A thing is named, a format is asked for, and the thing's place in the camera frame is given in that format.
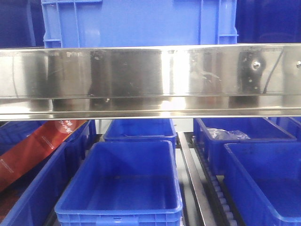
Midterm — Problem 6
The blue bin far right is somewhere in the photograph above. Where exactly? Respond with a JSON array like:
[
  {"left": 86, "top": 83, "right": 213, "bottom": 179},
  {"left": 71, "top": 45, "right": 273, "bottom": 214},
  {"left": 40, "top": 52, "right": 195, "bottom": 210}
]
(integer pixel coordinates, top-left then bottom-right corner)
[{"left": 268, "top": 117, "right": 301, "bottom": 142}]

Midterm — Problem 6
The dark blue crate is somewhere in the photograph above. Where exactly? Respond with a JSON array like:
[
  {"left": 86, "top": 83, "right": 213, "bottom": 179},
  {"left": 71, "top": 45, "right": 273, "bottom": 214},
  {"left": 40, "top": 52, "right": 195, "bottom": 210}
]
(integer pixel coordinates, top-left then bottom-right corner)
[
  {"left": 0, "top": 0, "right": 45, "bottom": 48},
  {"left": 236, "top": 0, "right": 301, "bottom": 43}
]

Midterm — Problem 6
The white roller track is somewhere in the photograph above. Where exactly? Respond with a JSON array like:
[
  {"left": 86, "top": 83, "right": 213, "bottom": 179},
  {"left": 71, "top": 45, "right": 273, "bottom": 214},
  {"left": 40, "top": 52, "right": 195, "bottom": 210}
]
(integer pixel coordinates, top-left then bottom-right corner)
[{"left": 192, "top": 136, "right": 239, "bottom": 226}]

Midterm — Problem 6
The blue bin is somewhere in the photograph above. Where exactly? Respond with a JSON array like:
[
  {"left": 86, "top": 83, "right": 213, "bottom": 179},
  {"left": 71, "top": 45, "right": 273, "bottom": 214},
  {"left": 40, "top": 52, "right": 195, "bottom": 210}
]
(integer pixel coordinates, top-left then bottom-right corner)
[
  {"left": 0, "top": 120, "right": 96, "bottom": 226},
  {"left": 55, "top": 141, "right": 183, "bottom": 226},
  {"left": 103, "top": 119, "right": 177, "bottom": 149},
  {"left": 193, "top": 118, "right": 297, "bottom": 175},
  {"left": 268, "top": 117, "right": 301, "bottom": 142},
  {"left": 224, "top": 142, "right": 301, "bottom": 226}
]

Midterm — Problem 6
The blue bin front right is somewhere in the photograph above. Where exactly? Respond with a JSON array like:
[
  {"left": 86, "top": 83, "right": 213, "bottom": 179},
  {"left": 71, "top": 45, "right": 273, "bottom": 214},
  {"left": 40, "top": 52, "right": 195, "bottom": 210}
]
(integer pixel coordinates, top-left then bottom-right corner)
[{"left": 224, "top": 142, "right": 301, "bottom": 226}]

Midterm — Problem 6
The clear plastic bag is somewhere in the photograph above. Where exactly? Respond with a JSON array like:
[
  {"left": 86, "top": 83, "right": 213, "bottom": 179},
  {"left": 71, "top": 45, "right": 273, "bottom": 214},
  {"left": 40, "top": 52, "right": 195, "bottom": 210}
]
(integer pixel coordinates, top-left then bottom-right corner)
[{"left": 207, "top": 128, "right": 250, "bottom": 140}]

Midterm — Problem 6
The dark blue crate upper right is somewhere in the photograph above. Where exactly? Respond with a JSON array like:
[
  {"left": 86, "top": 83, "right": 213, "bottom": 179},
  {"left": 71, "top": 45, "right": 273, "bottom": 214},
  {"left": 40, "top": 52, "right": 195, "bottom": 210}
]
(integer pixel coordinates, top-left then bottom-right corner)
[{"left": 236, "top": 0, "right": 301, "bottom": 43}]

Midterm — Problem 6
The blue bin rear centre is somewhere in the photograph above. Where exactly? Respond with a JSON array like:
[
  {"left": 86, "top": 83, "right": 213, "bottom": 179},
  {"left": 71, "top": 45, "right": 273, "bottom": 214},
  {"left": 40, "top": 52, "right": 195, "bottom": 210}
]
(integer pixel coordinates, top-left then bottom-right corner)
[{"left": 103, "top": 119, "right": 177, "bottom": 149}]

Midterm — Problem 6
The blue bin front centre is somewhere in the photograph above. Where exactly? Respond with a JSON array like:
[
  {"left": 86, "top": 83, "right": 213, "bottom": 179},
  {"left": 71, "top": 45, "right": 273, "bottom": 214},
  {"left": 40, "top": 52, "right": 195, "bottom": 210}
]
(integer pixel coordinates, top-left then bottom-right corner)
[{"left": 55, "top": 141, "right": 183, "bottom": 226}]

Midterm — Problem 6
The blue bin rear right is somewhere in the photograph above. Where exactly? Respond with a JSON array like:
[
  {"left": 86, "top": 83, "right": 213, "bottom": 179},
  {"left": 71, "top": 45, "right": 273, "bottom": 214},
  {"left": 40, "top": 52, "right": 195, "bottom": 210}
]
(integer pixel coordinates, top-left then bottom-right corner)
[{"left": 193, "top": 118, "right": 297, "bottom": 175}]

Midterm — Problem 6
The large blue crate upper shelf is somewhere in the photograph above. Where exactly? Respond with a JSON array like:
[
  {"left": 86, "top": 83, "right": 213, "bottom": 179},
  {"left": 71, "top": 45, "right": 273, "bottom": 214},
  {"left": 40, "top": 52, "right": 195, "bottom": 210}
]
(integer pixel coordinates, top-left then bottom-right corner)
[{"left": 41, "top": 0, "right": 238, "bottom": 48}]

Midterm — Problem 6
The dark blue crate upper left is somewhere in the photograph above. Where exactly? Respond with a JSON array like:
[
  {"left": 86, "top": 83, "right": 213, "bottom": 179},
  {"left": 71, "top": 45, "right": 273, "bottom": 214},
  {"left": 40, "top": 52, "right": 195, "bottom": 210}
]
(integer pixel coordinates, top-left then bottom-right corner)
[{"left": 0, "top": 0, "right": 45, "bottom": 48}]

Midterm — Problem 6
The steel shelf divider rail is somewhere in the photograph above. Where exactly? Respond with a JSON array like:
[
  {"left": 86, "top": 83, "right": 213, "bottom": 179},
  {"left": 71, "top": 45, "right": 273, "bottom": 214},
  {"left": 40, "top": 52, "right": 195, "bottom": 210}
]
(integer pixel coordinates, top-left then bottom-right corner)
[{"left": 178, "top": 132, "right": 216, "bottom": 226}]

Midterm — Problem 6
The stainless steel shelf beam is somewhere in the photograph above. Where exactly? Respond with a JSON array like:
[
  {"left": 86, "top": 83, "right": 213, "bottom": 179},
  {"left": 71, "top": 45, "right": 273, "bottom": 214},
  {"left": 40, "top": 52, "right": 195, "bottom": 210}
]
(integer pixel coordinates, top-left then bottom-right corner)
[{"left": 0, "top": 43, "right": 301, "bottom": 121}]

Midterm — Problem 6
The blue bin front left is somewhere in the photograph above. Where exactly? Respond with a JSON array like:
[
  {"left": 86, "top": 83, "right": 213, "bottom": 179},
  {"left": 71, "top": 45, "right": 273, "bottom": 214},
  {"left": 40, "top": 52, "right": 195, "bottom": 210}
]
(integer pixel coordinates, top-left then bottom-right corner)
[{"left": 0, "top": 120, "right": 96, "bottom": 226}]

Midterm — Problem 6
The red foil package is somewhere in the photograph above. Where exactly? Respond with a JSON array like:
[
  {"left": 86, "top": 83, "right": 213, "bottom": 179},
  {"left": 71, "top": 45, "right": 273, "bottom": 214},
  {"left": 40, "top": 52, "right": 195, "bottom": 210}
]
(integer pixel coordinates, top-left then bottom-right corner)
[{"left": 0, "top": 120, "right": 86, "bottom": 191}]

